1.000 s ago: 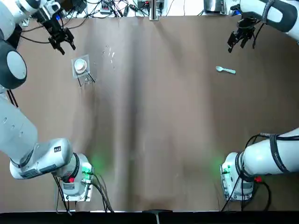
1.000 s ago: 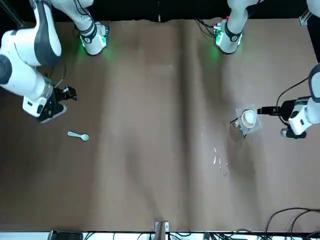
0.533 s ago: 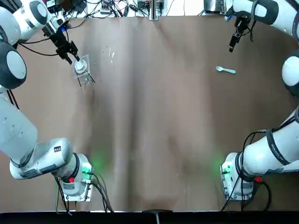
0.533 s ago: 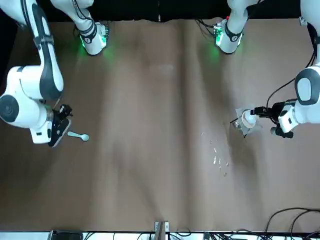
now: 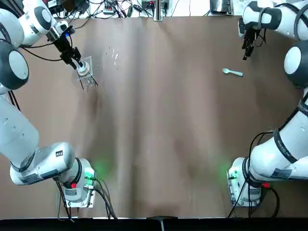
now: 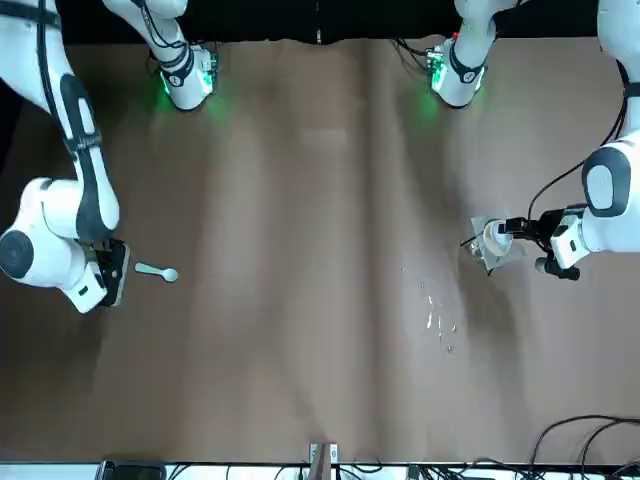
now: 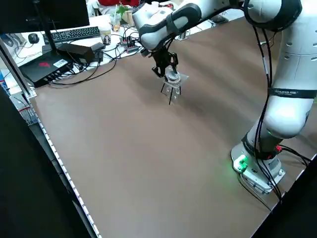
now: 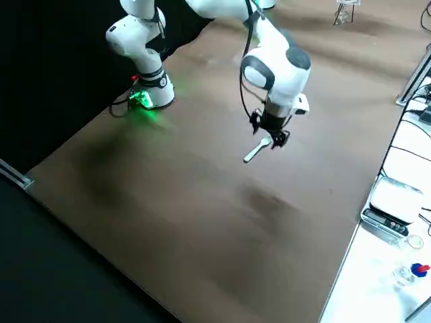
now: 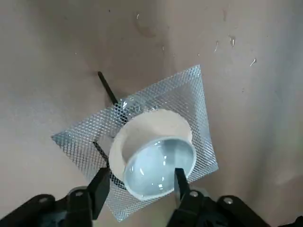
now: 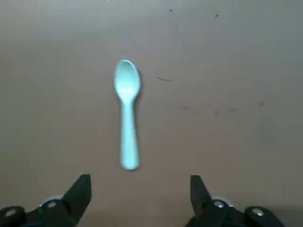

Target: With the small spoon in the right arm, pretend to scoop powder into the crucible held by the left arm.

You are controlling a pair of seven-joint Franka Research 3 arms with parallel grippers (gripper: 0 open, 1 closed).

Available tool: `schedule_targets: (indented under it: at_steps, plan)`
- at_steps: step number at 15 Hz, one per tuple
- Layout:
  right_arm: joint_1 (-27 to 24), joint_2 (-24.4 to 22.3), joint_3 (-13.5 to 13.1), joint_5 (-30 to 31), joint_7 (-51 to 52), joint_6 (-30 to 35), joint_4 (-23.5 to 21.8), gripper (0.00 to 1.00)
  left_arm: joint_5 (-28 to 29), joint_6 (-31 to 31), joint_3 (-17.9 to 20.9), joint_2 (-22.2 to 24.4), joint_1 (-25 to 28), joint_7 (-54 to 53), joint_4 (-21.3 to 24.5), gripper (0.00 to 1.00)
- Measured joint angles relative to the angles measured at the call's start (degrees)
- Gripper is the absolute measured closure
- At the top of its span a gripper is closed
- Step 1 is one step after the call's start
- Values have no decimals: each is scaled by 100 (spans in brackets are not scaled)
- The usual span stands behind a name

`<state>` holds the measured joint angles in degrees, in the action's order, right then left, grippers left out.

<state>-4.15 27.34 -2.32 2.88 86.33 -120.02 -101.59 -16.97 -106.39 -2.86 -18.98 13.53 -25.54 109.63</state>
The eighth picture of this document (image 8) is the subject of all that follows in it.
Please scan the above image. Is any digital scale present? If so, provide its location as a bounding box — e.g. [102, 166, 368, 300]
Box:
[360, 175, 424, 237]

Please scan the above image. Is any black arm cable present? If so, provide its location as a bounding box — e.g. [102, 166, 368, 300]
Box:
[238, 0, 267, 136]

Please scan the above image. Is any clear glass dish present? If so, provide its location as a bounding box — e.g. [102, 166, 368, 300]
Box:
[405, 234, 425, 250]

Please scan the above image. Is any glass bottle blue red cap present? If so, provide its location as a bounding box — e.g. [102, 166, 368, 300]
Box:
[391, 262, 431, 289]

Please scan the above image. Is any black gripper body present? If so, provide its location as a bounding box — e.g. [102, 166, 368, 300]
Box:
[261, 114, 291, 134]

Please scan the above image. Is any aluminium table edge rail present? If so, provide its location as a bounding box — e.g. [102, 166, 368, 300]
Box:
[0, 159, 35, 191]

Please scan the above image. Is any small pale green spoon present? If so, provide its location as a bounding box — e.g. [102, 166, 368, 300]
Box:
[242, 135, 272, 164]

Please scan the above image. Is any black foot cable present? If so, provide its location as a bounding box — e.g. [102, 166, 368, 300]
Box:
[110, 96, 143, 118]

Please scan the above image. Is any black tripod stand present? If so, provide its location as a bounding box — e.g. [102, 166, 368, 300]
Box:
[332, 0, 360, 26]

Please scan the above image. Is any aluminium profile post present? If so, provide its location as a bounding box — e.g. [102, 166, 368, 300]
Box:
[395, 46, 431, 107]

